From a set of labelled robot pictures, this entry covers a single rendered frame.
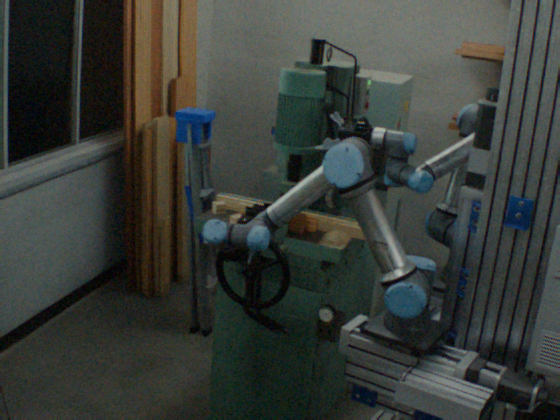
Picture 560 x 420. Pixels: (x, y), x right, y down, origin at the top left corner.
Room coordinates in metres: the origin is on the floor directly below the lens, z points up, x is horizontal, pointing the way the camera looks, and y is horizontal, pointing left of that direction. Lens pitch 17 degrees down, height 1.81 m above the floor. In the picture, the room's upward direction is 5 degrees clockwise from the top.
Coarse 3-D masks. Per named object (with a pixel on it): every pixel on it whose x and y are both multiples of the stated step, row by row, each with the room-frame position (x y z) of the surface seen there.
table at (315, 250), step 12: (204, 216) 2.78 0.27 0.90; (216, 216) 2.79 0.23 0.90; (228, 216) 2.80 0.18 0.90; (288, 240) 2.62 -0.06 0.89; (300, 240) 2.60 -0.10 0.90; (312, 240) 2.61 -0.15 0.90; (264, 252) 2.55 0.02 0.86; (288, 252) 2.62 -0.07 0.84; (300, 252) 2.60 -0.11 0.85; (312, 252) 2.58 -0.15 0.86; (324, 252) 2.57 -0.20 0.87; (336, 252) 2.55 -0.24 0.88; (348, 252) 2.63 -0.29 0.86
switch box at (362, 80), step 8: (352, 80) 3.01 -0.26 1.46; (360, 80) 2.99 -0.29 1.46; (368, 80) 3.03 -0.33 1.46; (352, 88) 3.00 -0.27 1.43; (360, 88) 2.99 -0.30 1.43; (368, 88) 3.04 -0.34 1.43; (360, 96) 2.99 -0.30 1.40; (368, 96) 3.06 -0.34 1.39; (360, 104) 2.99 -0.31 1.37; (360, 112) 2.99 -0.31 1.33
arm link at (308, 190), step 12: (372, 156) 2.11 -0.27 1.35; (312, 180) 2.18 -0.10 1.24; (324, 180) 2.16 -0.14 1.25; (288, 192) 2.22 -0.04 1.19; (300, 192) 2.18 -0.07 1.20; (312, 192) 2.17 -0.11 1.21; (324, 192) 2.18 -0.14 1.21; (276, 204) 2.22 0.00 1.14; (288, 204) 2.19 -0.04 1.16; (300, 204) 2.18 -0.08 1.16; (264, 216) 2.22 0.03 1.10; (276, 216) 2.20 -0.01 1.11; (288, 216) 2.20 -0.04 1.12; (276, 228) 2.22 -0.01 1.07
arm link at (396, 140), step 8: (384, 136) 2.52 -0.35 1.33; (392, 136) 2.51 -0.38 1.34; (400, 136) 2.51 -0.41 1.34; (408, 136) 2.50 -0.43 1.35; (384, 144) 2.52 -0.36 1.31; (392, 144) 2.51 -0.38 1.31; (400, 144) 2.50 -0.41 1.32; (408, 144) 2.49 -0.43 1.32; (416, 144) 2.53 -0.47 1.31; (392, 152) 2.51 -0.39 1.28; (400, 152) 2.50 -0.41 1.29; (408, 152) 2.49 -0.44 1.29
